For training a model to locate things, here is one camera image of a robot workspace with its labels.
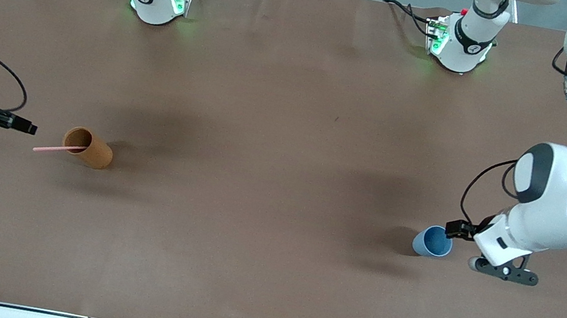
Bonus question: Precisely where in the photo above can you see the blue plastic cup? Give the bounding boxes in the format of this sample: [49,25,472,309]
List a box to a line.
[411,222,456,261]

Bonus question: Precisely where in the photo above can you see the pink chopstick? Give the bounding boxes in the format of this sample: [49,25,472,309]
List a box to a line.
[32,138,88,160]

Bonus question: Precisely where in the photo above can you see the brown cylindrical cup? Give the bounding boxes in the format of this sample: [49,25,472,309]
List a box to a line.
[59,124,117,172]

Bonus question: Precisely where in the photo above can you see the brown table cover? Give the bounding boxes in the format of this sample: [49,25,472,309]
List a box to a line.
[0,0,567,318]

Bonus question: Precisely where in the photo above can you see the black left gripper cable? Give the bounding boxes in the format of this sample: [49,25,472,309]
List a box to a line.
[456,151,521,233]

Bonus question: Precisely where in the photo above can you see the black left base cable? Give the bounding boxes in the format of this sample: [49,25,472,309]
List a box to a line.
[378,0,437,39]

